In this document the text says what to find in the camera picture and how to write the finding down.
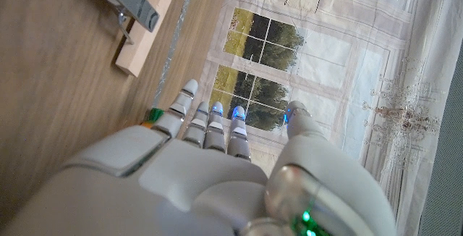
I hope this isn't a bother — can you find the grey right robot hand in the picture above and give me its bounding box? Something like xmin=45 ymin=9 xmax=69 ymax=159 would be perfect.
xmin=0 ymin=79 xmax=399 ymax=236

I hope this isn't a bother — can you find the orange toy carrot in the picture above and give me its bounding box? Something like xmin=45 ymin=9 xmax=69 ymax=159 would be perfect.
xmin=140 ymin=107 xmax=166 ymax=129

